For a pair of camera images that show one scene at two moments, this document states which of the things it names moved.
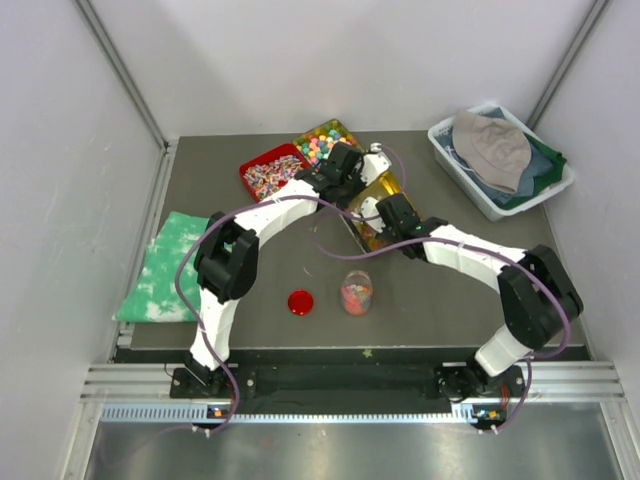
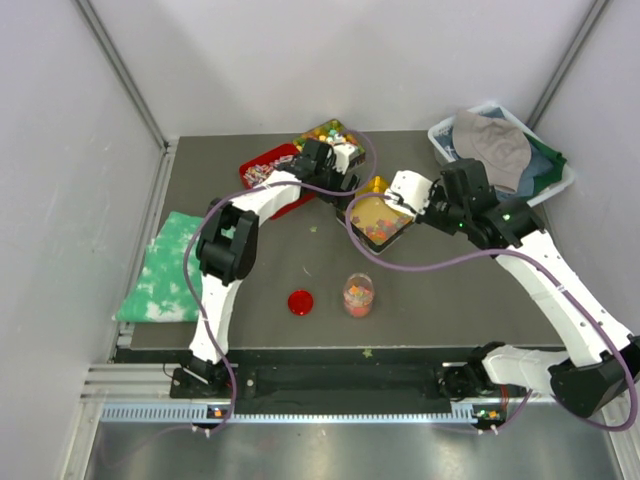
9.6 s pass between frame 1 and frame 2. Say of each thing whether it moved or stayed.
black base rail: stayed
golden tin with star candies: stayed
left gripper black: stayed
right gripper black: moved
